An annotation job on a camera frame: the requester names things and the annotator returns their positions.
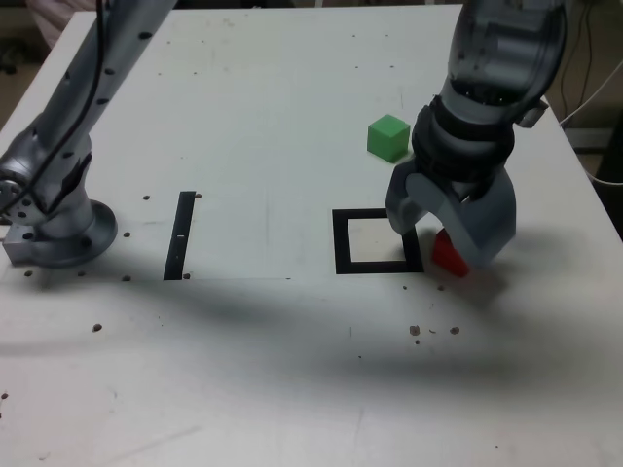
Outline pale pink cloth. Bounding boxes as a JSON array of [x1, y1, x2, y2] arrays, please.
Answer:
[[25, 0, 75, 51]]

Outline white cable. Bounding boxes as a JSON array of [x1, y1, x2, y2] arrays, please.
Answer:
[[580, 154, 623, 187], [558, 61, 623, 126]]

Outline grey metal bar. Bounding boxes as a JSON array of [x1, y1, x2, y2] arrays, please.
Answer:
[[563, 126, 615, 154]]

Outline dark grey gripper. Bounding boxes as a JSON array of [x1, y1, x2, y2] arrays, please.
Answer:
[[385, 159, 518, 269]]

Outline thin black hanging cable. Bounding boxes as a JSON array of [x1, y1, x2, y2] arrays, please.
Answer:
[[558, 0, 594, 119]]

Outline black tape square outline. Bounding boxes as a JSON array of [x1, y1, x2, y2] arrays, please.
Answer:
[[331, 207, 425, 276]]

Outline green cube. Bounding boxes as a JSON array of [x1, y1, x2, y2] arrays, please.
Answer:
[[366, 113, 411, 164]]

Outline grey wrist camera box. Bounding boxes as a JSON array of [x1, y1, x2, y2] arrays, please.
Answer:
[[518, 95, 550, 130]]

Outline red cube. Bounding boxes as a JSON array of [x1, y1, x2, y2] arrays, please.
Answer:
[[431, 227, 472, 279]]

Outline black tape strip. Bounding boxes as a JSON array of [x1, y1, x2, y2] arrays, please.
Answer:
[[163, 190, 197, 282]]

